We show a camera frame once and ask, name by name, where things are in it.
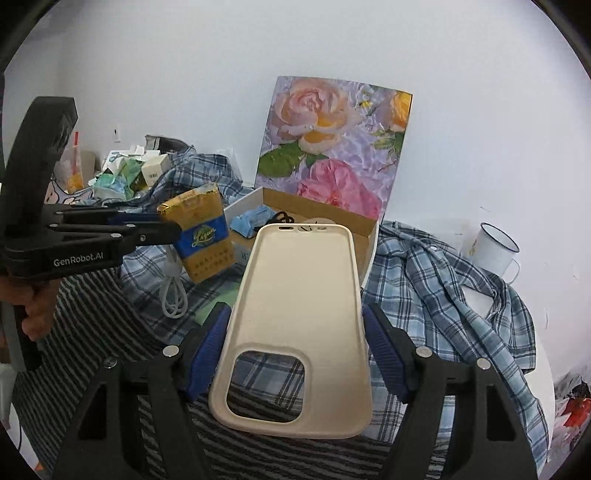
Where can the blue packet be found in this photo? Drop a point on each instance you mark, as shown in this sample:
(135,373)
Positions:
(249,221)

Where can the black and white striped cloth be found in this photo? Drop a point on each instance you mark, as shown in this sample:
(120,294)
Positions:
(115,323)

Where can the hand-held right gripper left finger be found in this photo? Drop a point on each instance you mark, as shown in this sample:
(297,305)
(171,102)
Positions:
(208,353)

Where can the green tissue pack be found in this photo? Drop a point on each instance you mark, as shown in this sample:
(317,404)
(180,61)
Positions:
(115,180)

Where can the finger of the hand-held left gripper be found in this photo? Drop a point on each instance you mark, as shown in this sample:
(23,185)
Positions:
(131,217)
(157,233)

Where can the beige phone case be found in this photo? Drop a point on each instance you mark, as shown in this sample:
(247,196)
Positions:
(295,323)

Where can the white wall socket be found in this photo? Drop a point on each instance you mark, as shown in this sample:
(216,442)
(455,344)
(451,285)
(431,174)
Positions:
(116,133)

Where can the person's left hand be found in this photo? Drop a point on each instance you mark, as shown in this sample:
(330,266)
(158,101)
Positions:
(39,309)

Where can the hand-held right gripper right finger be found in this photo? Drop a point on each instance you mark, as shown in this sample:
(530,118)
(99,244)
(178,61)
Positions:
(387,353)

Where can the crumpled printed papers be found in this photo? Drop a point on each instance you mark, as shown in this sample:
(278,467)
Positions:
(572,410)

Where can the small white carton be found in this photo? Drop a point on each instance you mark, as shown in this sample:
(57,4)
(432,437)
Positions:
(154,171)

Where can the cardboard box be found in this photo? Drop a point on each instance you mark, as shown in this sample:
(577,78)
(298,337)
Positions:
(364,226)

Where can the drink cup with red straw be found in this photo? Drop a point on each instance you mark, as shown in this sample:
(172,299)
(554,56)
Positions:
(74,168)

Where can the white enamel mug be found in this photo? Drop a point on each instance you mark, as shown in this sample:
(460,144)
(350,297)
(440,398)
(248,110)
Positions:
(489,254)

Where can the beige cushion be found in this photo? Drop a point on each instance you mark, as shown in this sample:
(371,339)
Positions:
(90,161)

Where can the floral printed box lid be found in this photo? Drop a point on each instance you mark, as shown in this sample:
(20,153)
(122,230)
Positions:
(323,147)

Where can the blue plaid shirt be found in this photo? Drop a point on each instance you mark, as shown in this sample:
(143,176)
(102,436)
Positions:
(438,286)

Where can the blue and yellow cigarette pack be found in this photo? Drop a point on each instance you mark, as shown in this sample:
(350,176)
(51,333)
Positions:
(205,235)

